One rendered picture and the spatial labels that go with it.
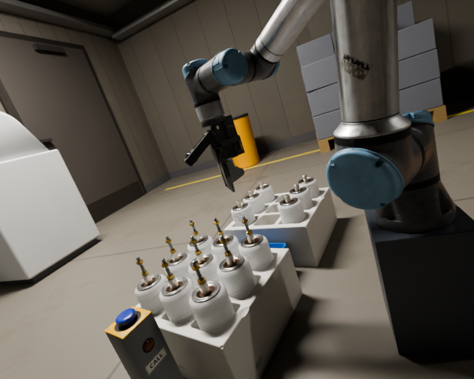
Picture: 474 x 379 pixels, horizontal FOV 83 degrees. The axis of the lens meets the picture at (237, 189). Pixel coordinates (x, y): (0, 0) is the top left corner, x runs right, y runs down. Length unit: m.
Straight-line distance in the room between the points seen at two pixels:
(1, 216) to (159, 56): 3.26
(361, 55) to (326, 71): 2.51
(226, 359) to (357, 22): 0.67
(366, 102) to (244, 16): 3.85
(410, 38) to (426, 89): 0.47
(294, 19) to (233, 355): 0.75
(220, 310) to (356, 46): 0.59
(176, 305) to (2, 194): 1.79
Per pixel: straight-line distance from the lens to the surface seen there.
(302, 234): 1.04
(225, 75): 0.66
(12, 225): 2.35
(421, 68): 3.12
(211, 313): 0.68
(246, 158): 3.42
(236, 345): 0.71
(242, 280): 0.76
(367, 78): 0.46
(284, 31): 0.70
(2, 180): 2.38
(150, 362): 0.65
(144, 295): 0.86
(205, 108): 0.74
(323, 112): 2.96
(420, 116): 0.60
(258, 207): 1.27
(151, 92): 4.83
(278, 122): 4.07
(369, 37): 0.46
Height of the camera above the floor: 0.62
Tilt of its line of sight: 14 degrees down
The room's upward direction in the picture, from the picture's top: 19 degrees counter-clockwise
